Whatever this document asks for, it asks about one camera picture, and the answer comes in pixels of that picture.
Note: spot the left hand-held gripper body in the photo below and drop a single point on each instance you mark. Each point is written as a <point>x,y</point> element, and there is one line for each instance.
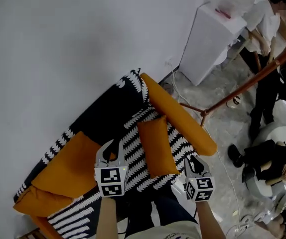
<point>110,180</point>

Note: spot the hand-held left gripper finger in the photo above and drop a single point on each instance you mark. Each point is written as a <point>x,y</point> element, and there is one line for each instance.
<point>121,157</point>
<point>99,157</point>

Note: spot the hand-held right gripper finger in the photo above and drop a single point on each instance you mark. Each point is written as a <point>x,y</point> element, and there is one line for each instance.
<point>207,172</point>
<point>188,173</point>

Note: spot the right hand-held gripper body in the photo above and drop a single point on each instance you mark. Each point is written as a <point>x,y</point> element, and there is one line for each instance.
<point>200,188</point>

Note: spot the large orange cushion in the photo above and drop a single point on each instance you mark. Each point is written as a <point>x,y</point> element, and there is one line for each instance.
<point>68,163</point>
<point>41,203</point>

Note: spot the small orange cushion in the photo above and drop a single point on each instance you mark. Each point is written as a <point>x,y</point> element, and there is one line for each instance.
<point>158,148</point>

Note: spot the person's left forearm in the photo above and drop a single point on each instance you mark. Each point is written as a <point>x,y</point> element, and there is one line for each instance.
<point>108,218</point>

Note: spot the person's right forearm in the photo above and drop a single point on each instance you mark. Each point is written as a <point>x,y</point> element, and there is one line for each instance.
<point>209,220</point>

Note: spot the person's dark trouser legs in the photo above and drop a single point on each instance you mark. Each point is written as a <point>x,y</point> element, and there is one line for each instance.
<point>163,208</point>

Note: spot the white cup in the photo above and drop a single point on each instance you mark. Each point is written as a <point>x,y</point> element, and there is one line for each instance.
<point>233,101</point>

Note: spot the white round chair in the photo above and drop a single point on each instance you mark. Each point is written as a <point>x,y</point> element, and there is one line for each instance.
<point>280,136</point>

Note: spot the wooden coat rack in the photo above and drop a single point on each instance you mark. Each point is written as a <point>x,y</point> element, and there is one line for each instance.
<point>245,83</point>

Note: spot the white water dispenser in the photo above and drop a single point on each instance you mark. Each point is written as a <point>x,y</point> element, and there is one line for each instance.
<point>207,46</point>

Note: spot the clear water jug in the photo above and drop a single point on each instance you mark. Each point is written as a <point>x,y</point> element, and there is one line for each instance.
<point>242,1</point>

